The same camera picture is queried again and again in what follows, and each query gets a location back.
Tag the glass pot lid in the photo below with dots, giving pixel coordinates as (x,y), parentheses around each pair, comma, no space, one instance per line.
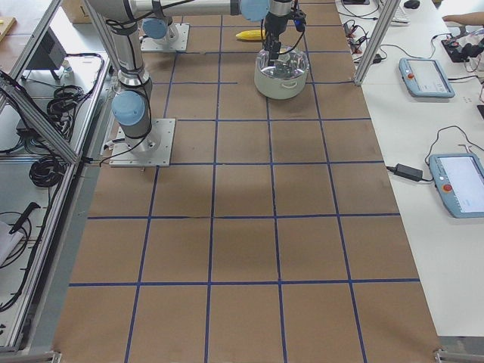
(283,62)

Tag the black computer mouse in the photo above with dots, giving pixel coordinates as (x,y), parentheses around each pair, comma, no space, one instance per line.
(412,4)

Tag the aluminium frame rail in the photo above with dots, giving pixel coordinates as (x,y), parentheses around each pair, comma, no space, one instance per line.
(34,117)

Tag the yellow corn cob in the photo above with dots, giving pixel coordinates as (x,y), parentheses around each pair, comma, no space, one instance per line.
(252,35)

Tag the person's hand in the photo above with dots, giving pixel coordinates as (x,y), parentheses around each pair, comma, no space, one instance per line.
(469,19)

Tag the black monitor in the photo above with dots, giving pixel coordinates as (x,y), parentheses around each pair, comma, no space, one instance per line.
(49,55)

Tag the aluminium frame post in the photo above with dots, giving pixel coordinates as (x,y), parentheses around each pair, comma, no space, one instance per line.
(379,31)

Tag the pale green cooking pot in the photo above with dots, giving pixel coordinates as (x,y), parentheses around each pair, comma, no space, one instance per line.
(281,81)

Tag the cardboard box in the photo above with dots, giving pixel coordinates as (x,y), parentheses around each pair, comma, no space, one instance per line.
(76,11)

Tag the blue teach pendant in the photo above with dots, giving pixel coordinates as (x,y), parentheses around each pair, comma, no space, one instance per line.
(425,78)
(459,180)

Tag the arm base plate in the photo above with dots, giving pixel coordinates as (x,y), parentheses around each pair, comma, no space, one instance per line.
(154,150)
(148,45)

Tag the black electronics board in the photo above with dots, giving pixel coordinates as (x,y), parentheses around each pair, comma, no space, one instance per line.
(459,53)

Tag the near blue teach pendant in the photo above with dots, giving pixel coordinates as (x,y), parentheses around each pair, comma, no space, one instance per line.
(459,180)

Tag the far blue teach pendant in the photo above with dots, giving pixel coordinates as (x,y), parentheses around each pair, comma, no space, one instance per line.
(425,78)

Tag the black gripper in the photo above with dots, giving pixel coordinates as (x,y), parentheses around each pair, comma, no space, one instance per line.
(273,27)

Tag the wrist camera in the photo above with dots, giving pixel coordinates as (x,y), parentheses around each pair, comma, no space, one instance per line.
(299,19)

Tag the black power adapter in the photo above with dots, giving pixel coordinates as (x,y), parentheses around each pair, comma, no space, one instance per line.
(408,172)

